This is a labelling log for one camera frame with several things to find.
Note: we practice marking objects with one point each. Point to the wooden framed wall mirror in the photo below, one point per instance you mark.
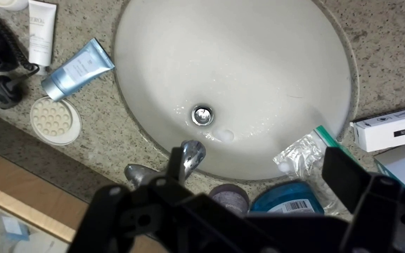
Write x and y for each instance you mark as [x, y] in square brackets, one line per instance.
[20, 187]

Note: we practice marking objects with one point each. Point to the chrome faucet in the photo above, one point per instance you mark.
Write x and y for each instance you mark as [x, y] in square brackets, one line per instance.
[192, 155]

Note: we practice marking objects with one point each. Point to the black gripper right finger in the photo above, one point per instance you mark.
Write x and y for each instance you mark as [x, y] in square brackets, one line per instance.
[386, 211]

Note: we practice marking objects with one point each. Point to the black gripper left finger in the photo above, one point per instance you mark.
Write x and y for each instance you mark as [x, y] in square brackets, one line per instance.
[119, 220]

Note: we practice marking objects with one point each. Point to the white box black label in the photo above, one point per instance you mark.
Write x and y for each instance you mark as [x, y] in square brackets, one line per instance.
[386, 131]

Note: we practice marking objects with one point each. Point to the round white dimpled disc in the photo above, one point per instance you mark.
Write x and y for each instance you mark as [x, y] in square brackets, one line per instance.
[55, 121]

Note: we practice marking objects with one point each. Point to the clear pump soap bottle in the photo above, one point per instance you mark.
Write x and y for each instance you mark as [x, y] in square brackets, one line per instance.
[231, 197]

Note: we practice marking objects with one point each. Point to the chrome sink drain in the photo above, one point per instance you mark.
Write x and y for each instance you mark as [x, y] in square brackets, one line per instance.
[203, 114]

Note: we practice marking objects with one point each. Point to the clear plastic bag green edge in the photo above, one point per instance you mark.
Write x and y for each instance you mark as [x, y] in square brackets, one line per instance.
[306, 152]

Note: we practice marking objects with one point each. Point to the blue cosmetic tube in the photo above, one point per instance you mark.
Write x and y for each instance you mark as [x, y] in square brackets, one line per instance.
[78, 71]

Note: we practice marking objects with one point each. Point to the small round white container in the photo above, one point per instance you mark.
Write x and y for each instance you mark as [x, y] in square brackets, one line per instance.
[7, 3]

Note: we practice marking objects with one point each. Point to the white cosmetic tube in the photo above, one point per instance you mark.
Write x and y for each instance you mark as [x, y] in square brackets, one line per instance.
[41, 33]

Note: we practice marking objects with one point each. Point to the white oval sink basin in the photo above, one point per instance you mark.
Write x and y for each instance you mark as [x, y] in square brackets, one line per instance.
[239, 65]

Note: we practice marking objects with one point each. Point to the blue mouthwash bottle black cap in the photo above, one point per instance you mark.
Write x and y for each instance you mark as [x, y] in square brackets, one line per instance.
[284, 198]

